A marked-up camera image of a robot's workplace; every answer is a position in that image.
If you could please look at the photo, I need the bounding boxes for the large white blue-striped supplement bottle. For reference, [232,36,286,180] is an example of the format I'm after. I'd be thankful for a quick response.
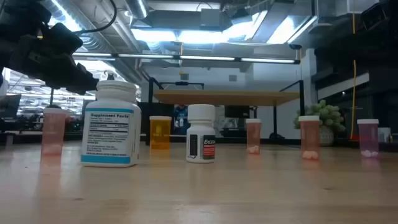
[80,80,142,168]

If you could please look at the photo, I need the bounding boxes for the pale pink pill vial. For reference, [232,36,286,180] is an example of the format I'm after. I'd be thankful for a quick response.
[40,108,68,156]

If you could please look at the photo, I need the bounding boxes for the wooden shelf black metal frame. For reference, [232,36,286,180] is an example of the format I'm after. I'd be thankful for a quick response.
[145,77,307,149]

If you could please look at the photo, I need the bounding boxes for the green succulent in patterned pot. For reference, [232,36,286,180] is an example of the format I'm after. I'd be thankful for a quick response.
[293,99,346,147]

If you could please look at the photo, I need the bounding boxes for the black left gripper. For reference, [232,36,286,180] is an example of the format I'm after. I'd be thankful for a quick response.
[6,34,100,96]

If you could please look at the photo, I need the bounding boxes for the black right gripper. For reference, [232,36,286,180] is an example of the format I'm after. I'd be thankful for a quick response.
[314,29,398,77]

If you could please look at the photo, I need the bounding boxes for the person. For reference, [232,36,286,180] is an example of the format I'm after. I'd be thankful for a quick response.
[173,104,189,136]

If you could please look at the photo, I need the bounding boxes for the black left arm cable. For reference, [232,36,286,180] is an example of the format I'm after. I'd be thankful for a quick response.
[73,0,118,35]

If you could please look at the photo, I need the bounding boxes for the silver ventilation duct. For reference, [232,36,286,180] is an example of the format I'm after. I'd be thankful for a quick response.
[124,0,150,20]

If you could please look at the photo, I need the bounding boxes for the large amber pill vial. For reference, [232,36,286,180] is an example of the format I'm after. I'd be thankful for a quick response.
[149,116,172,151]

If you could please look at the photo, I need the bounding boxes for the long ceiling light strip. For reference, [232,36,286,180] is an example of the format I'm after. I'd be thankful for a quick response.
[72,52,302,65]

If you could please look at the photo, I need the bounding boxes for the yellow hanging cable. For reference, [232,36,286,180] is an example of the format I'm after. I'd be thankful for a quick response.
[349,0,357,140]

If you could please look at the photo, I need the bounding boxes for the red-pink pill vial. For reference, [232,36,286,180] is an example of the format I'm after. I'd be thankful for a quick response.
[245,118,262,155]
[298,115,320,161]

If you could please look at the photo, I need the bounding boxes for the black monitor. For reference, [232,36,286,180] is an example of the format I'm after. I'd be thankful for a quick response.
[0,94,22,121]
[224,105,249,119]

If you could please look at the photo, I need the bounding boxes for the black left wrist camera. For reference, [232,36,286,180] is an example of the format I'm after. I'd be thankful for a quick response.
[46,22,84,57]

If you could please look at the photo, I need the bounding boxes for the purple pill vial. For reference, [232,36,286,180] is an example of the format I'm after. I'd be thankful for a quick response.
[356,119,379,158]

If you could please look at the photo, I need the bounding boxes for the small white Excedrin bottle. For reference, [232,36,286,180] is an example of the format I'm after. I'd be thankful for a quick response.
[185,104,216,164]

